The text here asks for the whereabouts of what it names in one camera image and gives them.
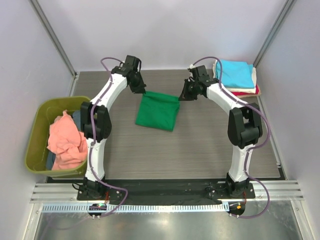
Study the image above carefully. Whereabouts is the white slotted cable duct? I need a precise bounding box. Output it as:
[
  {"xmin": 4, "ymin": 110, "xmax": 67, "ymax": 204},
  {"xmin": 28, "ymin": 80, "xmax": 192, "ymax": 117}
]
[{"xmin": 42, "ymin": 202, "xmax": 229, "ymax": 214}]

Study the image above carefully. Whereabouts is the folded tan t shirt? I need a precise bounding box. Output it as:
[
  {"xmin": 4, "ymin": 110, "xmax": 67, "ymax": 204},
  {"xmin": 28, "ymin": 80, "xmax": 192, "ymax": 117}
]
[{"xmin": 251, "ymin": 84, "xmax": 261, "ymax": 97}]

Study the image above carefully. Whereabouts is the aluminium rail frame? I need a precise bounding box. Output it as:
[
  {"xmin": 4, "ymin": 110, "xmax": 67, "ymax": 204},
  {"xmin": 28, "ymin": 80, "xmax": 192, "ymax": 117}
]
[{"xmin": 29, "ymin": 180, "xmax": 304, "ymax": 204}]

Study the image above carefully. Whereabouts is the folded cream t shirt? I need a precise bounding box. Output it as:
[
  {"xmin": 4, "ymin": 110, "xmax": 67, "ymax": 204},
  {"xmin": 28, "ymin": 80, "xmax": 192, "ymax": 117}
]
[{"xmin": 224, "ymin": 67, "xmax": 257, "ymax": 93}]

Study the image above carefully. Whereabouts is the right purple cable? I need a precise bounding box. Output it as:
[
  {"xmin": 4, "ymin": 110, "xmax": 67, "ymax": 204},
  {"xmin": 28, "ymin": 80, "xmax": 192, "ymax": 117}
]
[{"xmin": 193, "ymin": 56, "xmax": 271, "ymax": 220}]

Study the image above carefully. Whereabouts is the folded red t shirt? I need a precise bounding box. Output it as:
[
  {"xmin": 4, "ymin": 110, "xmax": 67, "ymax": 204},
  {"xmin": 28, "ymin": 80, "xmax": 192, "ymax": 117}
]
[{"xmin": 232, "ymin": 88, "xmax": 256, "ymax": 98}]

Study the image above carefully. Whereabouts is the aluminium corner post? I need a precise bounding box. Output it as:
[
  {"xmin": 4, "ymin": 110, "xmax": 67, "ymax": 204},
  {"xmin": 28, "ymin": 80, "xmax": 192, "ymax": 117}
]
[
  {"xmin": 253, "ymin": 0, "xmax": 297, "ymax": 68},
  {"xmin": 28, "ymin": 0, "xmax": 80, "ymax": 79}
]

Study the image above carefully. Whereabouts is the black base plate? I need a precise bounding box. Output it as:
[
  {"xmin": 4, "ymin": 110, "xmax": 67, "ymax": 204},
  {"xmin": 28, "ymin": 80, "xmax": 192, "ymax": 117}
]
[{"xmin": 72, "ymin": 178, "xmax": 256, "ymax": 206}]

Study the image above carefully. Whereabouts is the salmon pink t shirt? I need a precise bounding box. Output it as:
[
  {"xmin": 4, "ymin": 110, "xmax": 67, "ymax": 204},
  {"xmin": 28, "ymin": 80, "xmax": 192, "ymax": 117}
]
[{"xmin": 46, "ymin": 109, "xmax": 89, "ymax": 171}]

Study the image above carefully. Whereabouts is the right aluminium corner post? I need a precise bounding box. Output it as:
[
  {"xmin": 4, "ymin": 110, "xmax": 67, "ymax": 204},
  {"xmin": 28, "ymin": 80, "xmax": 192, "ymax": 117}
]
[{"xmin": 253, "ymin": 0, "xmax": 297, "ymax": 68}]

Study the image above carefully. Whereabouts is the olive green plastic bin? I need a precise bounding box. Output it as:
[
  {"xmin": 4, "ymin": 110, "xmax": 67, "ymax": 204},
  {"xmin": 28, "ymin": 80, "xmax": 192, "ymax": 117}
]
[{"xmin": 24, "ymin": 96, "xmax": 91, "ymax": 179}]

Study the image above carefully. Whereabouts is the folded cyan t shirt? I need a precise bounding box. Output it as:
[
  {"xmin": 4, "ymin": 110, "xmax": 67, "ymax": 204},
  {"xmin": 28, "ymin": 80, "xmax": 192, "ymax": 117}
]
[{"xmin": 213, "ymin": 59, "xmax": 255, "ymax": 89}]

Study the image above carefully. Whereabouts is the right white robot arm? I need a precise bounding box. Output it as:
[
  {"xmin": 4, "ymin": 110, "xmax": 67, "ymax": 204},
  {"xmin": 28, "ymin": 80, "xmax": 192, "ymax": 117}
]
[{"xmin": 179, "ymin": 65, "xmax": 263, "ymax": 198}]

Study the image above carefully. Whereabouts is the left aluminium corner post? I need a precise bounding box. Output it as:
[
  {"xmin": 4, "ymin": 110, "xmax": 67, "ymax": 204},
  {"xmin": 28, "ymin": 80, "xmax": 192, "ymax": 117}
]
[{"xmin": 28, "ymin": 0, "xmax": 80, "ymax": 79}]

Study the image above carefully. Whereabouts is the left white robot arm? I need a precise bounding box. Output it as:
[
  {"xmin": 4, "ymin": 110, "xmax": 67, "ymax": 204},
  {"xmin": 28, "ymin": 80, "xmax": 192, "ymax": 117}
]
[{"xmin": 77, "ymin": 55, "xmax": 146, "ymax": 200}]

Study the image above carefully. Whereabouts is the green t shirt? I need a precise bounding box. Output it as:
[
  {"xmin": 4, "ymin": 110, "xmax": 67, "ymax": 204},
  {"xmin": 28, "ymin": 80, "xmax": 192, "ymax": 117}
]
[{"xmin": 135, "ymin": 91, "xmax": 180, "ymax": 132}]

